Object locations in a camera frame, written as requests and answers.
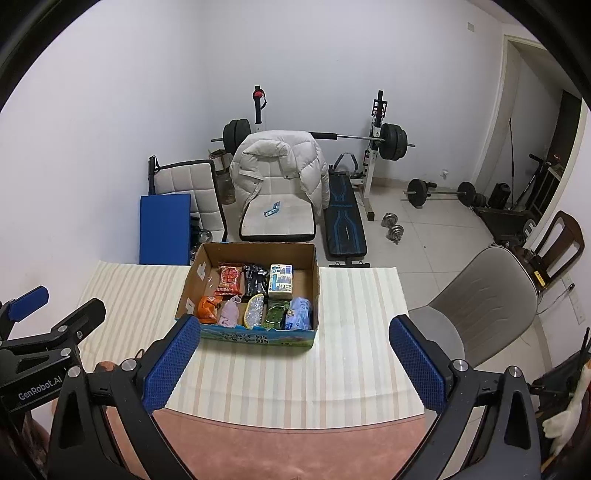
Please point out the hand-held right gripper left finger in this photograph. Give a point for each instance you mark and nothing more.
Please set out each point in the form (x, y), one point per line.
(171, 364)

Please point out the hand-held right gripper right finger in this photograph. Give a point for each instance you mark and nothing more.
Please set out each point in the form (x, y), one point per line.
(415, 364)

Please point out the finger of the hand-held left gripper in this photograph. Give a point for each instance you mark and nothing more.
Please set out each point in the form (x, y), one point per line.
(27, 302)
(69, 325)

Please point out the orange snack packet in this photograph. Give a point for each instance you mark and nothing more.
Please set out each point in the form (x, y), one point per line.
(208, 310)

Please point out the purple cloth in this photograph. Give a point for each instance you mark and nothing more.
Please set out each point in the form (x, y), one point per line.
(229, 314)

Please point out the yellow snack packet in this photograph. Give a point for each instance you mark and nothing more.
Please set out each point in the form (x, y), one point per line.
(255, 313)

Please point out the red snack packet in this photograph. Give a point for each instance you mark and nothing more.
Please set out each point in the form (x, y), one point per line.
(229, 279)

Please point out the green wet wipes pack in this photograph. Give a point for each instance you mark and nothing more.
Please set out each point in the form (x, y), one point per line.
(276, 316)

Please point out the black snack packet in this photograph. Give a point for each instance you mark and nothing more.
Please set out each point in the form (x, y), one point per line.
(255, 279)

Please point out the blue face mask pack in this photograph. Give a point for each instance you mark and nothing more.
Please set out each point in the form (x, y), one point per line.
(298, 314)

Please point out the white tissue pack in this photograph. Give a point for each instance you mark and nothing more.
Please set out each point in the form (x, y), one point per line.
(281, 280)

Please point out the cardboard box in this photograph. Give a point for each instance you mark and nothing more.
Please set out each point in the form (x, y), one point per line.
(304, 277)

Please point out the grey shell chair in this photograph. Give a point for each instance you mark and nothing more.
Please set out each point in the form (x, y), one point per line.
(480, 300)

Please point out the striped pink cat tablecloth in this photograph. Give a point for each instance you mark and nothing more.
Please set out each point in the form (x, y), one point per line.
(277, 383)

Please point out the blue folded mat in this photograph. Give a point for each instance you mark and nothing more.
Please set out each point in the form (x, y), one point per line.
(164, 228)

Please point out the black weight bench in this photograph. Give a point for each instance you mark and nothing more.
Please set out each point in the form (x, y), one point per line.
(344, 217)

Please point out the floor barbell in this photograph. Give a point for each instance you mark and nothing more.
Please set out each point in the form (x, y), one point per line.
(418, 191)

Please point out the white power strip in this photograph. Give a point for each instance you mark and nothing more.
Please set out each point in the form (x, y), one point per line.
(578, 300)

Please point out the white cushioned chair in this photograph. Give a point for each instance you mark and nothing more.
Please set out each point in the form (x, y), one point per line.
(286, 224)

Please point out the brown plastic jug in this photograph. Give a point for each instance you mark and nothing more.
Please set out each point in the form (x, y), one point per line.
(227, 189)

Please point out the white quilted folding chair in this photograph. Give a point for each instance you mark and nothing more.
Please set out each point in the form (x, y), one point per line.
(184, 180)

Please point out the small blue packet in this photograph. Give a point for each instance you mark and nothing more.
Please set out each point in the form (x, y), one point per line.
(272, 208)

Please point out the black speaker box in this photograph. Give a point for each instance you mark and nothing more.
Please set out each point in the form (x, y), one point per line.
(499, 194)

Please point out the dark wooden chair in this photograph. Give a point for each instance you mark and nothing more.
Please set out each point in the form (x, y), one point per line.
(561, 240)

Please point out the white barbell rack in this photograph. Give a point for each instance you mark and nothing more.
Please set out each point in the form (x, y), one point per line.
(375, 152)

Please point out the black scooter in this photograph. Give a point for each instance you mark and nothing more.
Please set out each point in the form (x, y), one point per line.
(535, 180)

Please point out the racked barbell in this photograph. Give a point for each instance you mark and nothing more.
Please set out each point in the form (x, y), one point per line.
(395, 141)

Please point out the white down jacket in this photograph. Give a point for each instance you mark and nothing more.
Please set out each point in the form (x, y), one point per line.
(272, 161)

